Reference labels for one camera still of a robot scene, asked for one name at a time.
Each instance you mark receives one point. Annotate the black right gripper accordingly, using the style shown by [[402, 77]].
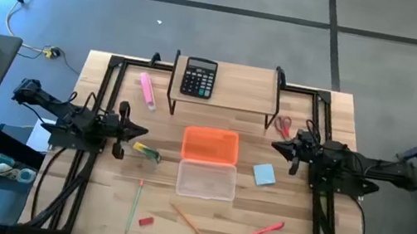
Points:
[[305, 153]]

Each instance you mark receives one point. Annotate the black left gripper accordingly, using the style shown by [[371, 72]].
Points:
[[120, 136]]

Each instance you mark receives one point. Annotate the blue sticky note pad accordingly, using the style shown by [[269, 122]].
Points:
[[264, 175]]

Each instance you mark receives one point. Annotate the teal pencil orange eraser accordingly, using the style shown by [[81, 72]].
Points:
[[134, 206]]

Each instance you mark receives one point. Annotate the clear pencil box orange lid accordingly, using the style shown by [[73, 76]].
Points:
[[210, 144]]

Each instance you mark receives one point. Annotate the red rubber eraser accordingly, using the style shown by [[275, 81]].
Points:
[[146, 221]]

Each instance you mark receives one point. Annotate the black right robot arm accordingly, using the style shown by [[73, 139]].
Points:
[[377, 167]]

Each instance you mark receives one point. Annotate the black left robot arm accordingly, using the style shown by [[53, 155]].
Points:
[[66, 111]]

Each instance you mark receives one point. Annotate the pink and white marker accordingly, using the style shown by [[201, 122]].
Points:
[[147, 90]]

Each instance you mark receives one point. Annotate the wooden riser shelf black legs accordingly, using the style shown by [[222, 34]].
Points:
[[246, 89]]

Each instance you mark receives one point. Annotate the black desk calculator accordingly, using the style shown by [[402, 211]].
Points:
[[198, 79]]

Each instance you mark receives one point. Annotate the white paper sheet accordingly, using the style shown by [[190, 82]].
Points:
[[39, 136]]

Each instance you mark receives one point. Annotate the yellow black plug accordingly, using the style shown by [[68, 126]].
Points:
[[51, 52]]

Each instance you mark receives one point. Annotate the clear tape roll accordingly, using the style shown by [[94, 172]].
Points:
[[27, 176]]

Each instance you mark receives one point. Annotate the black angled panel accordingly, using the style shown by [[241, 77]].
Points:
[[7, 144]]

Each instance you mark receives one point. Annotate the black aluminium table frame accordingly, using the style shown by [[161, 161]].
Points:
[[141, 64]]

